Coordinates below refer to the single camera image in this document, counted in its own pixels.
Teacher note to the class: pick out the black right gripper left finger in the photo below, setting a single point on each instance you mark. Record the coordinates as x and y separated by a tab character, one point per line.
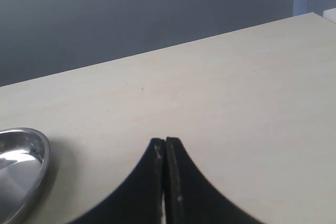
139	197

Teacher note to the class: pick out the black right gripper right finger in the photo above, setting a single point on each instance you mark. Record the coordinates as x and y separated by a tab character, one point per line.
190	197

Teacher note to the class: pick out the round stainless steel tray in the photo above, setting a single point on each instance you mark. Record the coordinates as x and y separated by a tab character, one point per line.
25	158

